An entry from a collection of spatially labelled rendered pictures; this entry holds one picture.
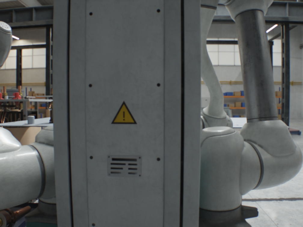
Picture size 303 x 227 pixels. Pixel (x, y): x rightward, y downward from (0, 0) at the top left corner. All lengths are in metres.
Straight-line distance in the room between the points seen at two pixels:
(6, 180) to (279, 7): 10.70
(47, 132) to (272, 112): 0.68
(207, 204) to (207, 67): 0.49
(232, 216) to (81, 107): 0.49
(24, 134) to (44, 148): 3.02
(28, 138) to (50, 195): 3.05
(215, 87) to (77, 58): 0.58
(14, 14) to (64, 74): 11.08
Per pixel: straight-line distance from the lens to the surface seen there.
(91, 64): 0.57
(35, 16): 11.23
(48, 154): 0.71
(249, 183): 0.74
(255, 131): 0.80
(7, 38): 1.13
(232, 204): 0.72
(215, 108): 1.02
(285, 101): 10.94
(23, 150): 0.71
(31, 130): 3.80
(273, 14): 10.72
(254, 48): 0.86
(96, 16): 0.60
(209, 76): 0.95
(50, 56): 11.19
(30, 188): 0.69
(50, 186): 0.72
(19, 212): 1.48
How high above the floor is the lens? 1.49
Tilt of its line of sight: 2 degrees down
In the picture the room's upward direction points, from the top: straight up
